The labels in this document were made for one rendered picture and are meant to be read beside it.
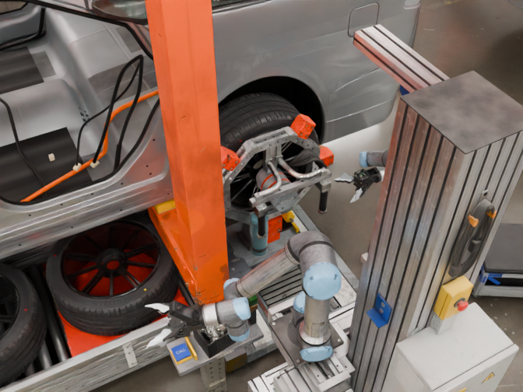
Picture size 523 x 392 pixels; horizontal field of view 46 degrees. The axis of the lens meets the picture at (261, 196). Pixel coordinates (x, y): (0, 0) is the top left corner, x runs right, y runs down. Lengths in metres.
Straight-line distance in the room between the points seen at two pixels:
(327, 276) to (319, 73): 1.41
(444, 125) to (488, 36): 4.56
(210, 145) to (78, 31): 1.90
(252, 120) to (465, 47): 3.32
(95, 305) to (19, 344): 0.38
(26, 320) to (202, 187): 1.19
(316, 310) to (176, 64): 0.92
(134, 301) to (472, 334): 1.61
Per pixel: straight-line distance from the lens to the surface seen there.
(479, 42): 5.97
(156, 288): 3.07
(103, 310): 3.05
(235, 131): 2.84
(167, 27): 1.90
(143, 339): 3.10
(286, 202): 2.93
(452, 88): 1.68
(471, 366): 2.08
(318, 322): 2.13
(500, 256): 3.60
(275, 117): 2.89
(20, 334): 3.09
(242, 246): 3.55
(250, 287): 2.16
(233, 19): 2.67
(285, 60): 2.90
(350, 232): 3.95
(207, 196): 2.40
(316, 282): 1.91
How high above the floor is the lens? 2.97
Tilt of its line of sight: 46 degrees down
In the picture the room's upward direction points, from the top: straight up
